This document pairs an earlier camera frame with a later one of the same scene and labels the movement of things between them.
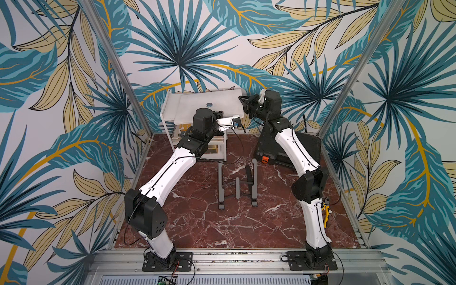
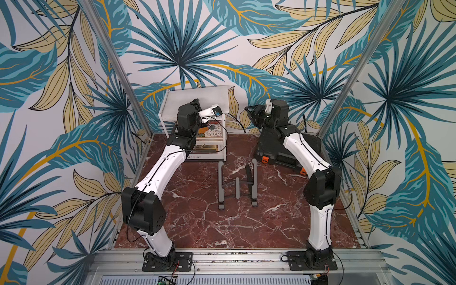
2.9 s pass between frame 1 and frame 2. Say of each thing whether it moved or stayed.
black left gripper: moved
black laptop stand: stayed
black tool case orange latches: stayed
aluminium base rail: stayed
